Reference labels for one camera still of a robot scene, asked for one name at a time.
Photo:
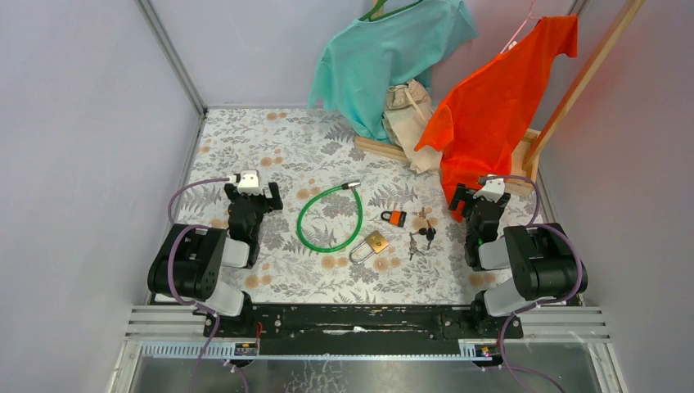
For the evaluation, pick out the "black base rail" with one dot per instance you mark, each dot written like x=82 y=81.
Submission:
x=349 y=329

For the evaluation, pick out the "teal t-shirt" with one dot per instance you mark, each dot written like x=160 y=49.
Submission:
x=359 y=64

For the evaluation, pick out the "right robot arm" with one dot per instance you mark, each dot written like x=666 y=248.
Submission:
x=544 y=267

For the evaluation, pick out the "floral table cloth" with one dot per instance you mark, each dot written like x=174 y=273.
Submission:
x=333 y=195

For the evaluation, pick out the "brass padlock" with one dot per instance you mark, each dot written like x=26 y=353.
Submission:
x=373 y=244

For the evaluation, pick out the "green hanger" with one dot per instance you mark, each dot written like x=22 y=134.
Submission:
x=378 y=11

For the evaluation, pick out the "aluminium frame profile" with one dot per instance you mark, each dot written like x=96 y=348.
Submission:
x=156 y=25

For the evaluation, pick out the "orange black padlock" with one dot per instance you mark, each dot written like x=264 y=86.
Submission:
x=397 y=218

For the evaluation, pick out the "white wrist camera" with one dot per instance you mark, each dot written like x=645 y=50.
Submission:
x=246 y=182
x=492 y=188

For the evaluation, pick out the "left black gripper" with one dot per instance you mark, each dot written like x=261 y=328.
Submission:
x=232 y=193

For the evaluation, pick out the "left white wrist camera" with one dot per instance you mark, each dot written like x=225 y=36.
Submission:
x=246 y=182

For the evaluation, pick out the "orange t-shirt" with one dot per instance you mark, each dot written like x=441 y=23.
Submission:
x=478 y=125

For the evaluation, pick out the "wooden clothes rack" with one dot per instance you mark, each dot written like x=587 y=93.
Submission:
x=525 y=158

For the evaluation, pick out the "small silver keys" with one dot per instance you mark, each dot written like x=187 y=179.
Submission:
x=413 y=248

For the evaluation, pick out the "beige cloth bag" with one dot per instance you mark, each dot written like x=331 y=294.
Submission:
x=408 y=109

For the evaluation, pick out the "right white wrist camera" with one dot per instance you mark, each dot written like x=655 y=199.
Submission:
x=492 y=188

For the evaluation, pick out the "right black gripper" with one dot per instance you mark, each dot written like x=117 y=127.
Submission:
x=461 y=193

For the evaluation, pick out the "black head keys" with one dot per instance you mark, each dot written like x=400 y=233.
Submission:
x=428 y=233

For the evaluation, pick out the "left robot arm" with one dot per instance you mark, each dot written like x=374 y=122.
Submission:
x=188 y=264

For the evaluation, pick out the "pink hanger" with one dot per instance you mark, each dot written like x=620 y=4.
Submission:
x=514 y=39

